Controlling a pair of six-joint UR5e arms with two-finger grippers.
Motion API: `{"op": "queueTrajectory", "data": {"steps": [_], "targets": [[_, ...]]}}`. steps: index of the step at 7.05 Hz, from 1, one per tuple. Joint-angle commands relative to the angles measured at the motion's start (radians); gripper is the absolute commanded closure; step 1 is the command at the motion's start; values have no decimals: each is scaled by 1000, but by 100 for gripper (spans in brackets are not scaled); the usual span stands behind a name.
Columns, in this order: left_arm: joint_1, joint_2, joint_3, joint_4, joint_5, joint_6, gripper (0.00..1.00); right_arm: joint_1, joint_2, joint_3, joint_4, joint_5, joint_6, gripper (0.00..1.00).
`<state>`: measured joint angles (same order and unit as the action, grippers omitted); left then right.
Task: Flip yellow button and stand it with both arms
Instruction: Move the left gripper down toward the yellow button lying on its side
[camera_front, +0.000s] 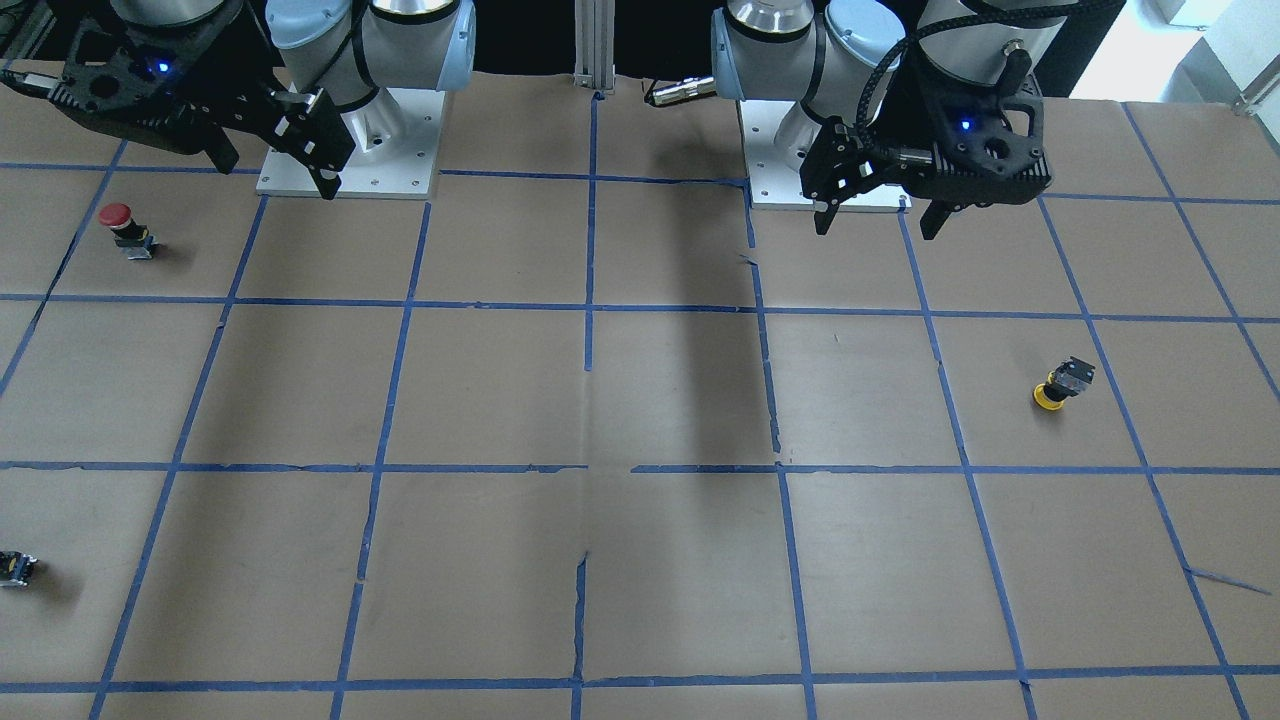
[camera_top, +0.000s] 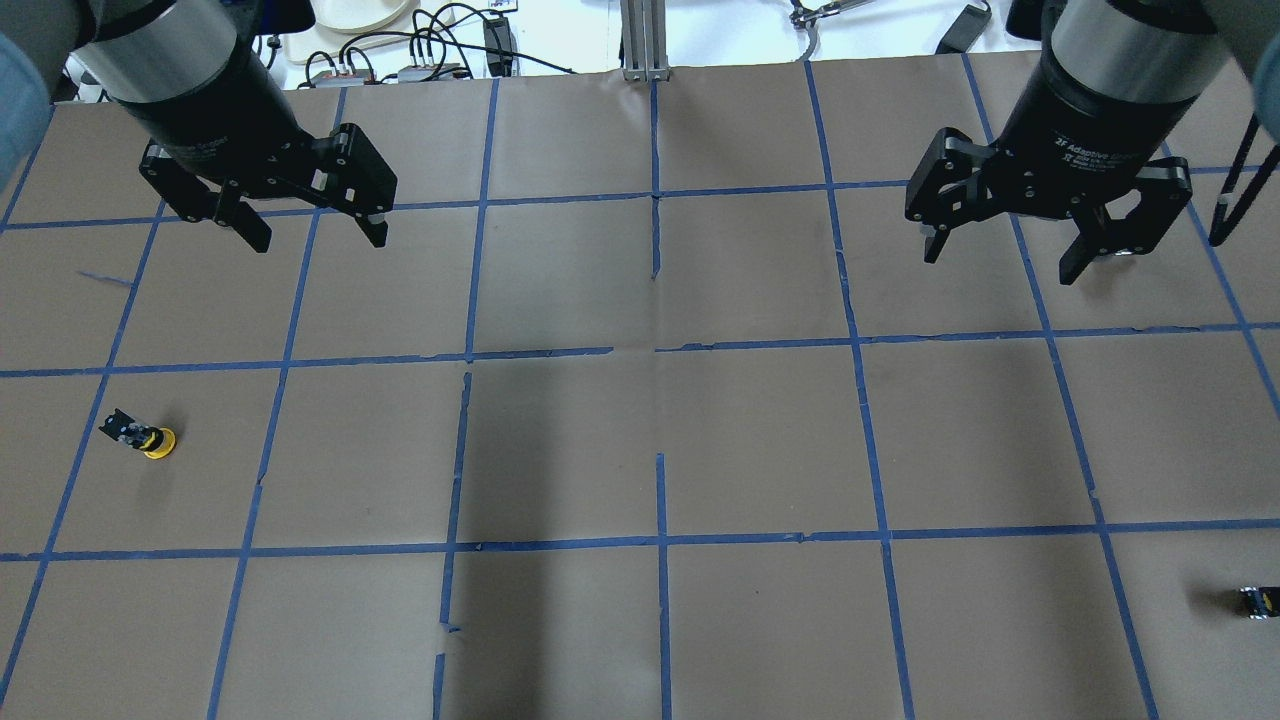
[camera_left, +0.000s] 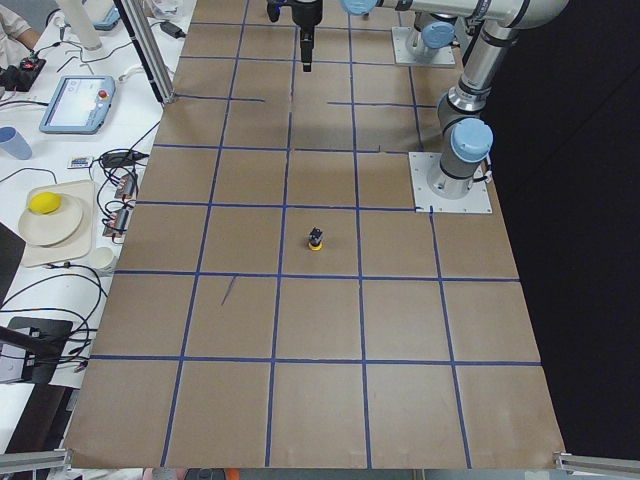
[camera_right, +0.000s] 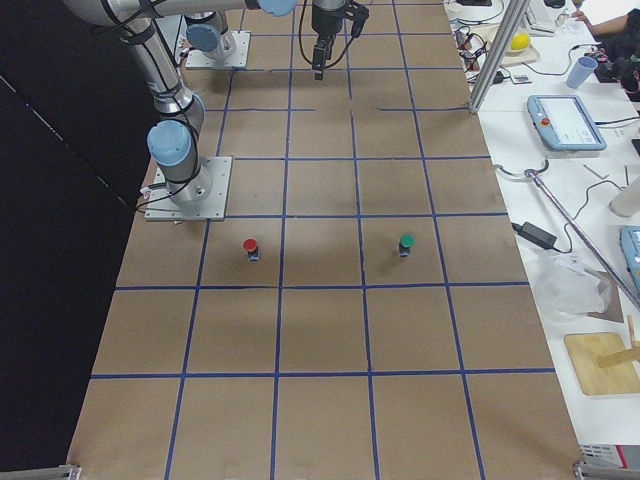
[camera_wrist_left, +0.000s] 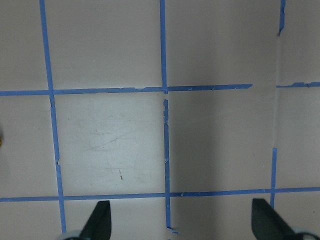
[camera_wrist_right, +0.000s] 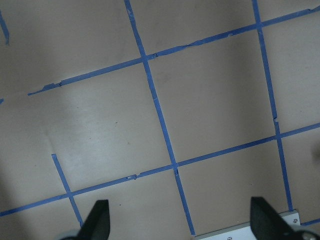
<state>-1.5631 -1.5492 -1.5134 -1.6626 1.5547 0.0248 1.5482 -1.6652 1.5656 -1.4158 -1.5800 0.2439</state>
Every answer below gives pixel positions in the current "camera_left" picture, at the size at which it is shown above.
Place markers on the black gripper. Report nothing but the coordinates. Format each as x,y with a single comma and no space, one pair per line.
306,12

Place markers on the yellow push button switch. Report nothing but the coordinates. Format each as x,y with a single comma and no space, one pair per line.
315,239

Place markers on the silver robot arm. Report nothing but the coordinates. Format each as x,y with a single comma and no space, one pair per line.
467,140
421,20

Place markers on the black power adapter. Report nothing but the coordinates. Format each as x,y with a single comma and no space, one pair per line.
172,30

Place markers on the white cylinder tube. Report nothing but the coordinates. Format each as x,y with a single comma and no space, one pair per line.
76,16

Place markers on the blue teach pendant tablet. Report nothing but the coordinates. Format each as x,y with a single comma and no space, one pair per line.
79,105

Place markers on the small circuit board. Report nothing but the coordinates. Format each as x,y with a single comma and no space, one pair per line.
116,224
127,186

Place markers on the beige rectangular tray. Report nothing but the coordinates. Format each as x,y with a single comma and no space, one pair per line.
81,242

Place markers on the yellow lemon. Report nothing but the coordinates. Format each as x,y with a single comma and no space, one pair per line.
45,203

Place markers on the blue plastic cup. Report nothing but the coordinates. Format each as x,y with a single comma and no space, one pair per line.
13,143

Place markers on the beige round plate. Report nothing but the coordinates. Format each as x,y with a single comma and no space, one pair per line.
43,230

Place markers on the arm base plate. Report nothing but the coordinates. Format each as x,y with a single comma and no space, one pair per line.
436,192
428,47

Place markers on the aluminium frame post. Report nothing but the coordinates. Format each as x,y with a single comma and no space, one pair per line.
140,33

